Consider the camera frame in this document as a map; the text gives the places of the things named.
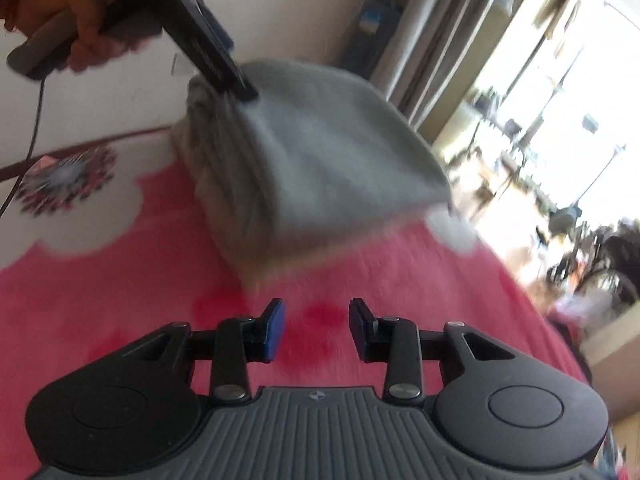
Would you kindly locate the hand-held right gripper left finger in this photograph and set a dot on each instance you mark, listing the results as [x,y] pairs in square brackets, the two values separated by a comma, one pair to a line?
[274,330]

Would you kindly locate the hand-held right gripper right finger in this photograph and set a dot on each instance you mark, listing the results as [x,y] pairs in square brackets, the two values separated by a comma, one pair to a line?
[357,327]

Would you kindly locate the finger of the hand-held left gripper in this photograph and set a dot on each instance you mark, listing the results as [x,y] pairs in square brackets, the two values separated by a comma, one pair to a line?
[240,82]

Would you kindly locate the grey sweatpants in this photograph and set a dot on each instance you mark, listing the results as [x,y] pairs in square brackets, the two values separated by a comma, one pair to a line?
[325,160]

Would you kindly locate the pink floral blanket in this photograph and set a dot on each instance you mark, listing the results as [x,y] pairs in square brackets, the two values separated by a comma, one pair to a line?
[125,270]

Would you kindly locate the beige curtain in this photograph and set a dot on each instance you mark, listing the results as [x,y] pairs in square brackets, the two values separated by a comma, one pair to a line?
[450,20]

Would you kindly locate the white plastic bag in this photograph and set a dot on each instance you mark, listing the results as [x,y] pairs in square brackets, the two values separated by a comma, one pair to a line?
[585,305]

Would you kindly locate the grey office chair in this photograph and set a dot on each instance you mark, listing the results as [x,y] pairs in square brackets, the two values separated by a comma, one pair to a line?
[565,220]

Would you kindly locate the cream nightstand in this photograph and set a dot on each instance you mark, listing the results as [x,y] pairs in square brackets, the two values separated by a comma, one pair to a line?
[615,355]

